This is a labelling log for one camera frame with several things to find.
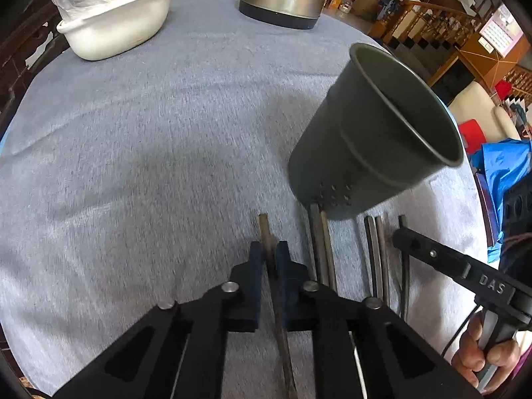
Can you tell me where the wooden stair railing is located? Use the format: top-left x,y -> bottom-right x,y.
369,0 -> 481,50

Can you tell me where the white plastic basin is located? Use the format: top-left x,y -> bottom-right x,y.
57,0 -> 171,61

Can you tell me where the dark green utensil cup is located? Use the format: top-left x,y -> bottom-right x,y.
288,43 -> 465,220

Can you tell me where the right hand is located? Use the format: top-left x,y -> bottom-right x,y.
451,310 -> 521,391

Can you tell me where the wall calendar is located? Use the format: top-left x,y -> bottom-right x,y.
480,5 -> 523,57

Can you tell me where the dark chopstick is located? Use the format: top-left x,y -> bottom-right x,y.
364,215 -> 383,299
308,203 -> 329,286
375,216 -> 390,305
258,213 -> 298,399
397,213 -> 412,322

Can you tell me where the dark chopstick on cloth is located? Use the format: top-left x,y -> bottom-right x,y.
308,203 -> 329,286

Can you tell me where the blue jacket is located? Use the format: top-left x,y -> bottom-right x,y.
470,139 -> 531,264

